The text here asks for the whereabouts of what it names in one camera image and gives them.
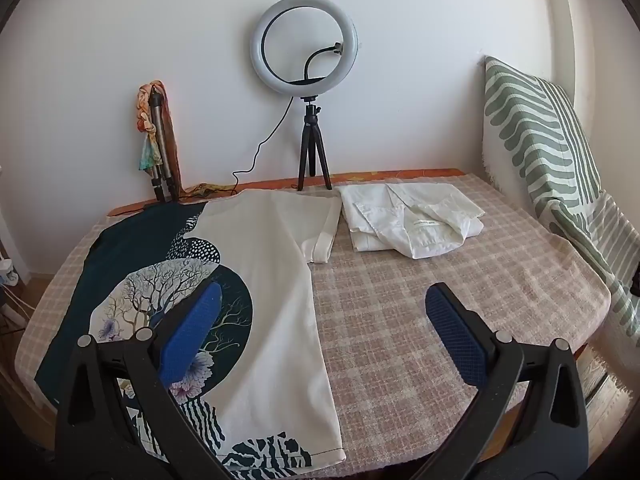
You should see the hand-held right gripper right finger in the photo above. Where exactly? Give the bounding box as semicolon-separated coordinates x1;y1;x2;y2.
400;282;592;480

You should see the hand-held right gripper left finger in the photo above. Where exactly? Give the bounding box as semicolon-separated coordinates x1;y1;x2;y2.
52;281;281;480

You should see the teal and cream printed t-shirt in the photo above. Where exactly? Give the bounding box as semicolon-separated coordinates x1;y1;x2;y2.
34;191;348;472

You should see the pink plaid blanket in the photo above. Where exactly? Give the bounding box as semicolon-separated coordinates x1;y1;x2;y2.
15;172;613;466

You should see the white folded shirt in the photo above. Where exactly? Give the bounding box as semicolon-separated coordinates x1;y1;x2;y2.
340;182;487;260

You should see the colourful knotted scarf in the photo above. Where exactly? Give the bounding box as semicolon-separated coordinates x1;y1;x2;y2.
132;80;166;175

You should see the grey folded tripod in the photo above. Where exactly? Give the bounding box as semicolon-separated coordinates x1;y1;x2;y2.
147;91;180;203

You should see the green leaf pattern pillow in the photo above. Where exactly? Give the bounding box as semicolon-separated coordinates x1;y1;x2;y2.
481;56;640;356

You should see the black mini tripod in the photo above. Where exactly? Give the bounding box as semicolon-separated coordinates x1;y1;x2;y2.
296;96;333;192

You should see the black ring light cable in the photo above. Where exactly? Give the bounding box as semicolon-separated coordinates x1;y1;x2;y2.
142;96;296;211

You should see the white ring light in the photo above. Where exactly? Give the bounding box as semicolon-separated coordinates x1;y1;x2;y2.
249;0;360;97

